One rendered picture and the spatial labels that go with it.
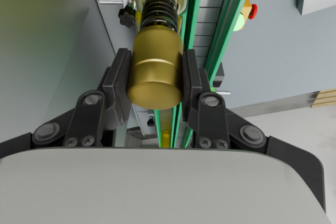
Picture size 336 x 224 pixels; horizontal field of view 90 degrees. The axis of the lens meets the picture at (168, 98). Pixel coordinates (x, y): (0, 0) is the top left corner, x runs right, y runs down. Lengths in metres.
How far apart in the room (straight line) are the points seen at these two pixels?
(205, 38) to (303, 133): 2.92
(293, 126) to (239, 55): 2.64
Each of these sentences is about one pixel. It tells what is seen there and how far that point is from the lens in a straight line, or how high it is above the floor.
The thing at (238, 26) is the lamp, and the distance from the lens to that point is 0.52.
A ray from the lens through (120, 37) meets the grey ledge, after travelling 0.49.
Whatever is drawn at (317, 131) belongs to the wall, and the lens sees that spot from 3.33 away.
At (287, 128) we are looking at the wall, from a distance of 3.29.
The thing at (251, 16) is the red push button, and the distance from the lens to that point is 0.58.
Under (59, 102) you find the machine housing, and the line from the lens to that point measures 0.30.
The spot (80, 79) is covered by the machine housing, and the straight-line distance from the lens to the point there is 0.35.
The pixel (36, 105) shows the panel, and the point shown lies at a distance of 0.21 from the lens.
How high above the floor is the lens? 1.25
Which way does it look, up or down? 30 degrees down
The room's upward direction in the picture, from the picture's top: 179 degrees counter-clockwise
